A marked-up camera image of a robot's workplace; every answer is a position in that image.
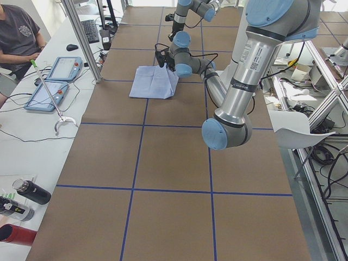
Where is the black water bottle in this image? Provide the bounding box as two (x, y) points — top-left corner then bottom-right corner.
(12, 179), (51, 205)

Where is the brown paper table cover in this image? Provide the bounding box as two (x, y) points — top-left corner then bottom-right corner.
(27, 6), (327, 260)

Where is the red bottle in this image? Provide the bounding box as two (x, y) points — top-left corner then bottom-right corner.
(1, 224), (37, 246)

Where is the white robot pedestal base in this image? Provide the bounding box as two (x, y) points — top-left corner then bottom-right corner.
(216, 59), (238, 94)

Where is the teach pendant near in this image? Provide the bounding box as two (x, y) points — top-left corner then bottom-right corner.
(24, 80), (69, 112)

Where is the teach pendant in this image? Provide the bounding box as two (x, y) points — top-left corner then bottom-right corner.
(46, 57), (83, 82)
(24, 80), (69, 112)

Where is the black computer mouse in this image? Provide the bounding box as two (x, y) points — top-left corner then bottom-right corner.
(66, 44), (78, 52)

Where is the seated person grey shirt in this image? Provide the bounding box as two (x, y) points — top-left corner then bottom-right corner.
(0, 4), (47, 107)

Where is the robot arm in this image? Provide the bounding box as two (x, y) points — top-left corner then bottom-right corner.
(156, 1), (321, 150)
(165, 0), (222, 42)

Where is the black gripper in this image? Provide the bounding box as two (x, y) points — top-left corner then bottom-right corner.
(154, 45), (176, 71)
(165, 13), (185, 41)

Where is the black labelled box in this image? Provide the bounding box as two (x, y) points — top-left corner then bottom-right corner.
(99, 29), (111, 51)

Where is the grey black bottle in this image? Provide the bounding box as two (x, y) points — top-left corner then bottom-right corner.
(1, 196), (35, 221)

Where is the black keyboard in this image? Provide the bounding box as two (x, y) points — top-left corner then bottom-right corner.
(81, 20), (100, 44)

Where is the aluminium frame post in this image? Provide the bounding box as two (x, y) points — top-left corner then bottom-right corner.
(61, 0), (102, 83)

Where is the blue striped button shirt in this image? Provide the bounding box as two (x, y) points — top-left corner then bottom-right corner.
(129, 65), (179, 99)

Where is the teach pendant far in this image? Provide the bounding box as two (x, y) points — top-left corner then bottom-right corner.
(46, 57), (83, 82)

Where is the metal reacher grabber tool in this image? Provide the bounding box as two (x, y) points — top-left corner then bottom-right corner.
(30, 59), (78, 135)

